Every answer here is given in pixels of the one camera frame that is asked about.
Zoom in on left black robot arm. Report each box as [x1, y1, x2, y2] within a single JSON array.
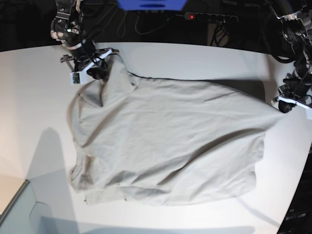
[[263, 0, 312, 113]]

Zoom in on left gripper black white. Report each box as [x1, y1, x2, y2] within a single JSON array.
[[271, 70, 312, 113]]

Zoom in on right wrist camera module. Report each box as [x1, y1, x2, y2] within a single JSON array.
[[70, 71, 88, 85]]

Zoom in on blue box at top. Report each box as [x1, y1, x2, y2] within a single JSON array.
[[117, 0, 187, 11]]

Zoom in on black power strip red light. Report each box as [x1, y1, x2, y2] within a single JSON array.
[[183, 12, 239, 23]]

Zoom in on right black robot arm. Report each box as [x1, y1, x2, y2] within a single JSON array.
[[50, 0, 114, 84]]

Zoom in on black cable loops on floor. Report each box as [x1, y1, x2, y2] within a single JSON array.
[[80, 0, 171, 39]]

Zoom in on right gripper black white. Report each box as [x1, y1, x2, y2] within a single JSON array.
[[60, 40, 119, 80]]

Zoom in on grey t-shirt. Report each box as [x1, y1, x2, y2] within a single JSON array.
[[68, 55, 283, 206]]

